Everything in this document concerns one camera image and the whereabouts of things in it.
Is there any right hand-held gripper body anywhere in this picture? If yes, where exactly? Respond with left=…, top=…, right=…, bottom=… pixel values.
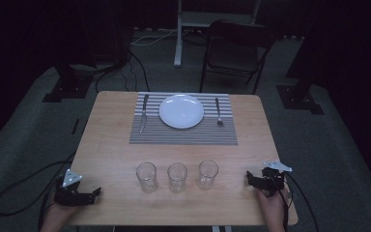
left=256, top=159, right=294, bottom=198

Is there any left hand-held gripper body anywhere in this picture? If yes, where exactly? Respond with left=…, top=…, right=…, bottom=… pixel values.
left=53, top=168, right=94, bottom=208

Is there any person's left hand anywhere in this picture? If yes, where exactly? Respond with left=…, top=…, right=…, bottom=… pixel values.
left=47, top=201, right=79, bottom=225

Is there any person's right hand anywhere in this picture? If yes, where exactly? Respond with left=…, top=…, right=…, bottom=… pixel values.
left=256, top=187, right=293, bottom=221

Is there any clear drinking glass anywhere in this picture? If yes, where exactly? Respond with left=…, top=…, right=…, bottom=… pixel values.
left=166, top=161, right=188, bottom=193
left=135, top=161, right=158, bottom=194
left=196, top=159, right=219, bottom=190

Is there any silver fork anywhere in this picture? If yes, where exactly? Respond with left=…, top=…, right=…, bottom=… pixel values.
left=214, top=97, right=224, bottom=127

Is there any grey striped placemat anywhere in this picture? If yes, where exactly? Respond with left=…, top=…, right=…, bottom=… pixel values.
left=128, top=92, right=239, bottom=146

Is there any black stand base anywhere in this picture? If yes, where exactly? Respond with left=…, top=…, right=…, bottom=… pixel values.
left=42, top=62, right=95, bottom=103
left=275, top=73, right=326, bottom=116

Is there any silver table knife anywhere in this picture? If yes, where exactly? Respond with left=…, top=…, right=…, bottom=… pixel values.
left=138, top=93, right=150, bottom=135

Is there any white round plate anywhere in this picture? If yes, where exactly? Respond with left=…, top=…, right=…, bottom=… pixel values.
left=158, top=93, right=205, bottom=130

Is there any black folding chair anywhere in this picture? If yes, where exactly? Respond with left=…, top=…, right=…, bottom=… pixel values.
left=199, top=18, right=276, bottom=96

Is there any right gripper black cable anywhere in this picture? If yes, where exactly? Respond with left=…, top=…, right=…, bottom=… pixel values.
left=278, top=171, right=321, bottom=232

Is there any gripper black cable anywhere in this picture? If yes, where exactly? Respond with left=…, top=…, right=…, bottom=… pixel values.
left=0, top=151, right=77, bottom=232
left=278, top=171, right=321, bottom=232

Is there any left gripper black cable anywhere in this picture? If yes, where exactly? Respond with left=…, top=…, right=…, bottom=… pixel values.
left=0, top=151, right=77, bottom=232

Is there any black floor cable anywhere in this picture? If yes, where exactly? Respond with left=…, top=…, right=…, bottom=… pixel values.
left=94, top=49, right=152, bottom=94

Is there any white floor cable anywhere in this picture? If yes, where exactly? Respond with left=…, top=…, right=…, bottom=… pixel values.
left=129, top=28, right=191, bottom=47

